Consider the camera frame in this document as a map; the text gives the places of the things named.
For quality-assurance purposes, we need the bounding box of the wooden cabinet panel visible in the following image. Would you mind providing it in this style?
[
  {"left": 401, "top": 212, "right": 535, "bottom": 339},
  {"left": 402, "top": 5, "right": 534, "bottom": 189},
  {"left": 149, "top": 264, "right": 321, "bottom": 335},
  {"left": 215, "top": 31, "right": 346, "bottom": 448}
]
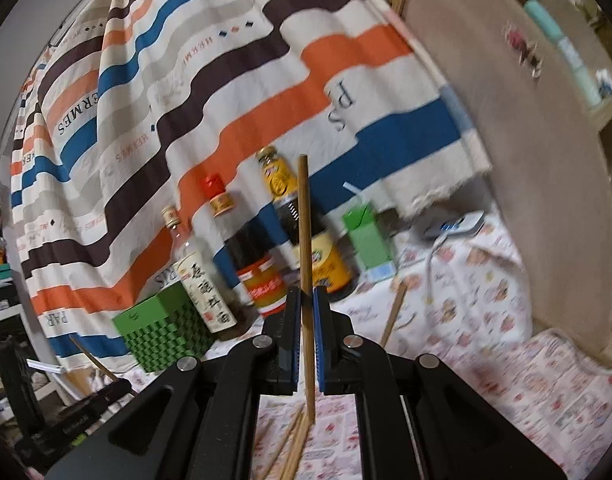
[{"left": 402, "top": 0, "right": 612, "bottom": 354}]

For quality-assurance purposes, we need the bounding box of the clear cooking wine bottle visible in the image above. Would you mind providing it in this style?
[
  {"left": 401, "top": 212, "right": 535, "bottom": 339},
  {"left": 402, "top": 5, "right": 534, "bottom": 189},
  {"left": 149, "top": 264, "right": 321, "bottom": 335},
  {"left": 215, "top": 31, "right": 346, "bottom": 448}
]
[{"left": 162, "top": 206, "right": 242, "bottom": 340}]

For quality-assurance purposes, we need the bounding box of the red cap vinegar bottle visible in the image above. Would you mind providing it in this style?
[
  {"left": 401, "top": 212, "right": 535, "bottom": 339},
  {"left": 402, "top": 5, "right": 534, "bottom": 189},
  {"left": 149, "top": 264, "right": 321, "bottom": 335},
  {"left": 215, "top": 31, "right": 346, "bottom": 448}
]
[{"left": 202, "top": 174, "right": 288, "bottom": 318}]

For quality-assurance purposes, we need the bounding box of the green checkered box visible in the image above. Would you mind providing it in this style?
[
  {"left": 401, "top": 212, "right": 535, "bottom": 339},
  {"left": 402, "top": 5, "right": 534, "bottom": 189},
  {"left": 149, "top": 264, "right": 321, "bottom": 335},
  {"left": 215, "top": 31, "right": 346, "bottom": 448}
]
[{"left": 113, "top": 282, "right": 216, "bottom": 373}]

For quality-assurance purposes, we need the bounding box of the striped Hermes blanket backdrop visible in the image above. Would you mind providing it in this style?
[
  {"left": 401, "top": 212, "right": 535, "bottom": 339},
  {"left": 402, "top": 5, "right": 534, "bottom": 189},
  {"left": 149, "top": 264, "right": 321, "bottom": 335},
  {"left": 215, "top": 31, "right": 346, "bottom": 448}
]
[{"left": 10, "top": 0, "right": 492, "bottom": 370}]

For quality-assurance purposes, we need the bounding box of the wooden chopstick diagonal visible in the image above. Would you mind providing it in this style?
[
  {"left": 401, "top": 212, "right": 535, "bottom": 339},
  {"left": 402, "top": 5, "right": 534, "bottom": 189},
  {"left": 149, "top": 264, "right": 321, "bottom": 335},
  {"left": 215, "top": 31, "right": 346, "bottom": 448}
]
[{"left": 69, "top": 336, "right": 120, "bottom": 382}]

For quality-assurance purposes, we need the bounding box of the white power strip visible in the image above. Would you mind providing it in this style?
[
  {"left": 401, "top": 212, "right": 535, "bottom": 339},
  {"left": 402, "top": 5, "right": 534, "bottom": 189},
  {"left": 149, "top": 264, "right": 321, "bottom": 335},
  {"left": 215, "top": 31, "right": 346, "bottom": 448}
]
[{"left": 423, "top": 210, "right": 485, "bottom": 240}]

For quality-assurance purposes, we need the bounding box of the yellow label oyster sauce bottle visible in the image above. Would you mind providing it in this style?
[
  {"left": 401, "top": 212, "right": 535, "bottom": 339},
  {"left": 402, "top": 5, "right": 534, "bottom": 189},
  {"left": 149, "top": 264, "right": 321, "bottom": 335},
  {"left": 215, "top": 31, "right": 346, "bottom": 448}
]
[{"left": 257, "top": 145, "right": 354, "bottom": 301}]

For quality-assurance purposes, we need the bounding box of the green drink carton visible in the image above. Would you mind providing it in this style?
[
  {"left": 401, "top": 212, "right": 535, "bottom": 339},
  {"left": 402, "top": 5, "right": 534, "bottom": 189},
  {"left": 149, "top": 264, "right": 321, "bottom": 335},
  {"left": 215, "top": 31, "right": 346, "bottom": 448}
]
[{"left": 342, "top": 182, "right": 397, "bottom": 283}]

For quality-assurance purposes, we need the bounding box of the bear print tablecloth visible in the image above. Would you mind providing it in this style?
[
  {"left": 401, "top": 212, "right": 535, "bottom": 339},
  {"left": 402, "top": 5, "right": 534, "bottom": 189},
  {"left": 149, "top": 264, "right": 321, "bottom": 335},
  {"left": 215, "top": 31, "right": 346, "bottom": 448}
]
[{"left": 115, "top": 209, "right": 612, "bottom": 480}]

